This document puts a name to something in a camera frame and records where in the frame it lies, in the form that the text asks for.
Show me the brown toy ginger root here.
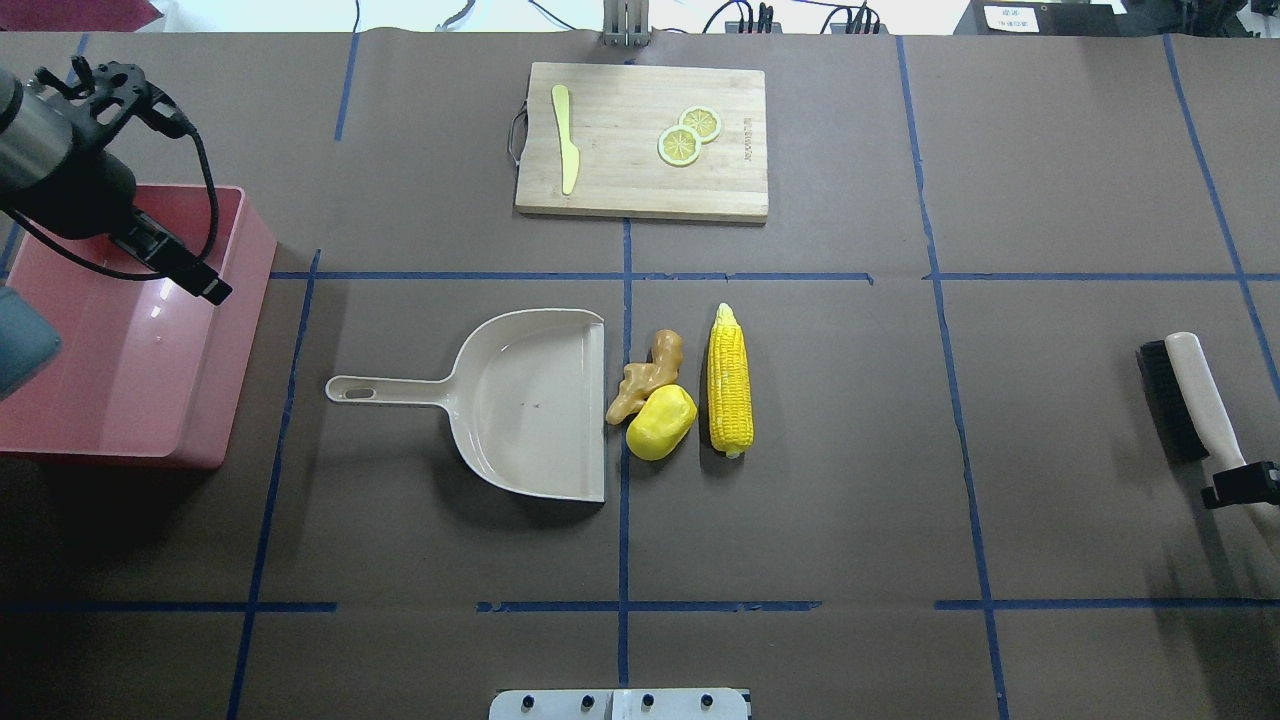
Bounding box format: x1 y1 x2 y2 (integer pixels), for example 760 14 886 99
605 329 684 427

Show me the beige plastic dustpan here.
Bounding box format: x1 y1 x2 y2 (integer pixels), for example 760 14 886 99
324 307 605 503

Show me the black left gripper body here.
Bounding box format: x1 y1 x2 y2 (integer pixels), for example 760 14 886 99
29 58 193 151

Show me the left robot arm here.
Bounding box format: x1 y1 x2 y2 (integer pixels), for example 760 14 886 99
1 55 232 305

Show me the beige hand brush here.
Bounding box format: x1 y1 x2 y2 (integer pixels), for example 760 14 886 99
1135 331 1277 543

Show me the yellow plastic knife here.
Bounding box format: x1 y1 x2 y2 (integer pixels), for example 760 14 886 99
550 85 581 196

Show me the aluminium frame post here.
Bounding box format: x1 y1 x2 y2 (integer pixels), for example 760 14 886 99
602 0 652 47

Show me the yellow toy corn cob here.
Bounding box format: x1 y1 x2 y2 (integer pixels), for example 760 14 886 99
707 304 755 459

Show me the bamboo cutting board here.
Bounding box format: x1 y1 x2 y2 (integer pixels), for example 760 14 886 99
515 61 771 225

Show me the pink plastic bin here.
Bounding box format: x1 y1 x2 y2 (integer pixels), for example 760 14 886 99
1 184 276 469

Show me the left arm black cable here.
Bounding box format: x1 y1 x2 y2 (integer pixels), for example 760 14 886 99
0 110 221 283

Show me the white pillar mount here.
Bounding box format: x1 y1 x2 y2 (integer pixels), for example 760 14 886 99
488 687 753 719

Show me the yellow toy potato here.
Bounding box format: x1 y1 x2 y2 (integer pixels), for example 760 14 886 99
626 384 698 462

